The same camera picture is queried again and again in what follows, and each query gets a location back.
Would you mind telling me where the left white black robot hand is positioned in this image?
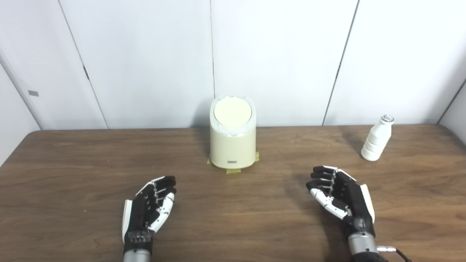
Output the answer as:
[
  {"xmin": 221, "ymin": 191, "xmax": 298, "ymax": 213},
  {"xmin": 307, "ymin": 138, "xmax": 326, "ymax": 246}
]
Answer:
[{"xmin": 122, "ymin": 176, "xmax": 177, "ymax": 254}]

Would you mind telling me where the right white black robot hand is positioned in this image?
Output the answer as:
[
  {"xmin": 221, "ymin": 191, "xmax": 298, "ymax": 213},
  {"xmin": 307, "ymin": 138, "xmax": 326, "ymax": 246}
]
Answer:
[{"xmin": 306, "ymin": 166, "xmax": 376, "ymax": 238}]

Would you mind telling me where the small white plastic bottle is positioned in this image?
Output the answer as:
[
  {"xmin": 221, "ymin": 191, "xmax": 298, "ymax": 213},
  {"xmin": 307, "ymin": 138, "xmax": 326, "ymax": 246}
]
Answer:
[{"xmin": 361, "ymin": 115, "xmax": 395, "ymax": 162}]

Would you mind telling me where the cream-colored bin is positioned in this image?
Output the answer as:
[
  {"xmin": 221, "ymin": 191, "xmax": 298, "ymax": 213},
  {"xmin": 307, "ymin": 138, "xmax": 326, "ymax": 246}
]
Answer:
[{"xmin": 209, "ymin": 95, "xmax": 257, "ymax": 169}]

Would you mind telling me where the round cream bin lid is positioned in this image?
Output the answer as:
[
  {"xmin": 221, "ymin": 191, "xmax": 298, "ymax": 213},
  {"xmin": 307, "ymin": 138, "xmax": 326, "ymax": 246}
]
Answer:
[{"xmin": 214, "ymin": 98, "xmax": 252, "ymax": 128}]

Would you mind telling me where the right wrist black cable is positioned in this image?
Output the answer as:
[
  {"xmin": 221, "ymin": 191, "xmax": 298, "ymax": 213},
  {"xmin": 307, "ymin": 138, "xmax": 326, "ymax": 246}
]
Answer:
[{"xmin": 377, "ymin": 246, "xmax": 412, "ymax": 262}]

